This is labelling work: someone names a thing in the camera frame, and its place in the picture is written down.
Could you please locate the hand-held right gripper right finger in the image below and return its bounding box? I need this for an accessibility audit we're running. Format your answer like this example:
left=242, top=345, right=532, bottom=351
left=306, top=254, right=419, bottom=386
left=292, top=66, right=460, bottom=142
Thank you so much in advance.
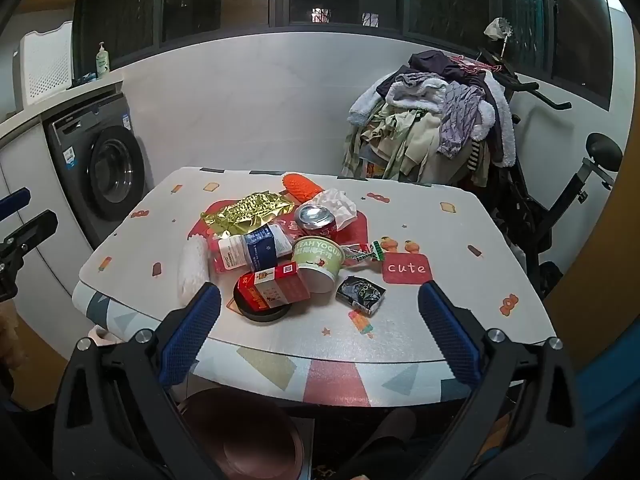
left=417, top=280, right=588, bottom=480

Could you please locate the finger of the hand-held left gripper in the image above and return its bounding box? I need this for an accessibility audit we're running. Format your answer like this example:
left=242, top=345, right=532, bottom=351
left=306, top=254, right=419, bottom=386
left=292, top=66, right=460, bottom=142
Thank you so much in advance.
left=0, top=210, right=59, bottom=261
left=0, top=187, right=32, bottom=221

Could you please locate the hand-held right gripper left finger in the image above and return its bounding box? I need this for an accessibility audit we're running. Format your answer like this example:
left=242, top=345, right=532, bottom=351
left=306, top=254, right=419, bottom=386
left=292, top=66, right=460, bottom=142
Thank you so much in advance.
left=52, top=282, right=223, bottom=480

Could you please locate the white foam roll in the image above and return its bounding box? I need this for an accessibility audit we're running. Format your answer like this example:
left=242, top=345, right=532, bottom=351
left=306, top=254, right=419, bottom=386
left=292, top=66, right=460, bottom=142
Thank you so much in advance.
left=178, top=235, right=210, bottom=306

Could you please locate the black round lid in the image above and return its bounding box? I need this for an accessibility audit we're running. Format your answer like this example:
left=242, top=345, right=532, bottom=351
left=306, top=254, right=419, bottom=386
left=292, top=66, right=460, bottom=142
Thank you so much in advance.
left=233, top=280, right=292, bottom=323

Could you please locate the clear plastic blister pack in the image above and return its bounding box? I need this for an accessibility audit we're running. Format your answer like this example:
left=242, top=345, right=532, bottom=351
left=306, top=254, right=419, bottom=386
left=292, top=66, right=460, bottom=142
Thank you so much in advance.
left=206, top=225, right=296, bottom=276

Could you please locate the red paper box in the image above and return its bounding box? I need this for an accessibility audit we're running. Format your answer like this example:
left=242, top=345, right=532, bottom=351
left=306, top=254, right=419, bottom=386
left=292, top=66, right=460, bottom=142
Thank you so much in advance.
left=237, top=262, right=312, bottom=313

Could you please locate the black snack packet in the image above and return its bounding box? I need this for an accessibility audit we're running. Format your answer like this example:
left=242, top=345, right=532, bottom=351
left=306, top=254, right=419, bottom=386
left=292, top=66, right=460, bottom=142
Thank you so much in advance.
left=335, top=276, right=387, bottom=317

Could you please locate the blue white carton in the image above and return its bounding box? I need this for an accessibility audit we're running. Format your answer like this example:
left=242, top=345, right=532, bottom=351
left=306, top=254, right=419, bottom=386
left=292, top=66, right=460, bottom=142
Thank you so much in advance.
left=242, top=224, right=293, bottom=272

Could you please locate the green candy wrapper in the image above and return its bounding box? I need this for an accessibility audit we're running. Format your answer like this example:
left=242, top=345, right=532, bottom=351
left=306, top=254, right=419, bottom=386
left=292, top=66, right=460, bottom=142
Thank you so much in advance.
left=342, top=236, right=396, bottom=267

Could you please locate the brown trash bin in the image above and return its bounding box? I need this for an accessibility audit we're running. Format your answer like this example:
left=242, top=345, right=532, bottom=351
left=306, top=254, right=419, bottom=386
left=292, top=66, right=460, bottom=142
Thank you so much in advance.
left=177, top=389, right=306, bottom=480

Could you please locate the gold foil bag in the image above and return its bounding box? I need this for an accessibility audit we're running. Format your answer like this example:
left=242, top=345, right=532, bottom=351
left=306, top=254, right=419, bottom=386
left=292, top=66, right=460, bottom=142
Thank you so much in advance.
left=200, top=191, right=295, bottom=237

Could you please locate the green yogurt cup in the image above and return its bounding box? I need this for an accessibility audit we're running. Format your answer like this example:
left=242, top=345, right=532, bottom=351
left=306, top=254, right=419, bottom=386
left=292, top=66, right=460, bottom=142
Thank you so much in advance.
left=291, top=236, right=346, bottom=295

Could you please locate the white tissue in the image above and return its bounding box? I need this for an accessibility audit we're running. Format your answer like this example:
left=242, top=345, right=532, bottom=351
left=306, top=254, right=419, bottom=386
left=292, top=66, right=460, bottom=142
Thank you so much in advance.
left=306, top=188, right=359, bottom=233

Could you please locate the red soda can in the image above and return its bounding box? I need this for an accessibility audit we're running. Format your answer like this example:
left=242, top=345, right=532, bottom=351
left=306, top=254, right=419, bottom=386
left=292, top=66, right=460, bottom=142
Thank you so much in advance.
left=294, top=204, right=342, bottom=241

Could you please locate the orange bristle brush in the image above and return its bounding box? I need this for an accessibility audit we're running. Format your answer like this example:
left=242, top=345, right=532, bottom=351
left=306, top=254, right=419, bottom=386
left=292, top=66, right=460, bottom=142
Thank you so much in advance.
left=280, top=172, right=325, bottom=205

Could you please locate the person's left hand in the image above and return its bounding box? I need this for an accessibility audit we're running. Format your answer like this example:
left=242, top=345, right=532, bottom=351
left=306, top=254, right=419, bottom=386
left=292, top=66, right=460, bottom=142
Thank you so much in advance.
left=0, top=305, right=27, bottom=376

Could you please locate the geometric patterned tablecloth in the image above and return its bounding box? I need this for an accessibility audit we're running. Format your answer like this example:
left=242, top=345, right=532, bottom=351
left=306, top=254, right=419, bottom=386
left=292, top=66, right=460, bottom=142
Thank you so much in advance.
left=72, top=280, right=501, bottom=408

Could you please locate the grey washing machine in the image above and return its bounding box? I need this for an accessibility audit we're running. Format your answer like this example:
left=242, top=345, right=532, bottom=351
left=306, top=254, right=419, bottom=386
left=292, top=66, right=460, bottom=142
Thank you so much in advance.
left=41, top=91, right=148, bottom=251

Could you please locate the printed table mat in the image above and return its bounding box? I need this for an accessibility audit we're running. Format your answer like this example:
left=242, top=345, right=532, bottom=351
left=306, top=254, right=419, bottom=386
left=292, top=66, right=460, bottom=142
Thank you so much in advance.
left=77, top=166, right=557, bottom=363

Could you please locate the dark slipper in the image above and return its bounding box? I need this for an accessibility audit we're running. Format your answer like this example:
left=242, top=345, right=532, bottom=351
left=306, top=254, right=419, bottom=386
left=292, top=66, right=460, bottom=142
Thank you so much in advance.
left=350, top=407, right=418, bottom=480

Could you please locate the white laundry basket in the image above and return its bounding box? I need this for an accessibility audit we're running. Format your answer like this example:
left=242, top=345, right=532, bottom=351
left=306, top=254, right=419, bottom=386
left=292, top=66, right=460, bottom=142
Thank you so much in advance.
left=12, top=20, right=75, bottom=111

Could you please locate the pump soap bottle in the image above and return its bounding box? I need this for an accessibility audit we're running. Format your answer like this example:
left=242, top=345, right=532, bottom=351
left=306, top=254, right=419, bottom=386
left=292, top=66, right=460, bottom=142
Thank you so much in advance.
left=95, top=41, right=112, bottom=80

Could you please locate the wooden door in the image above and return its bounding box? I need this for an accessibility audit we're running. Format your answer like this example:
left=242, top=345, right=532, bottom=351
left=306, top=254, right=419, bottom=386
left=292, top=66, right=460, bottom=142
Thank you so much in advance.
left=542, top=25, right=640, bottom=341

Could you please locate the blue cloth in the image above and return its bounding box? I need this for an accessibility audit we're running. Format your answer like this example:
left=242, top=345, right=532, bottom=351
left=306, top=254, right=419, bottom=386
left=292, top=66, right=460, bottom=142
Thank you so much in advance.
left=570, top=340, right=640, bottom=461

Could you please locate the black exercise bike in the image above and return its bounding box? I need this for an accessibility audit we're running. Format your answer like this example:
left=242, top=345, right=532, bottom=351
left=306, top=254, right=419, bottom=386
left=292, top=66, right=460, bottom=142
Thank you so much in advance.
left=475, top=47, right=625, bottom=306

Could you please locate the pile of clothes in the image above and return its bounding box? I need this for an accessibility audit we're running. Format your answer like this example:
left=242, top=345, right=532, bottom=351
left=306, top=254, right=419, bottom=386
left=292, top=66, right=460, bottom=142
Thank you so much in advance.
left=341, top=50, right=517, bottom=188

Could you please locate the small white cloth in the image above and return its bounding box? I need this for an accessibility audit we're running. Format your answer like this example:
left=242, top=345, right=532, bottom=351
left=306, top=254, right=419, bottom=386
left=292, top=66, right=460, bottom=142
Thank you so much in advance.
left=483, top=17, right=515, bottom=42

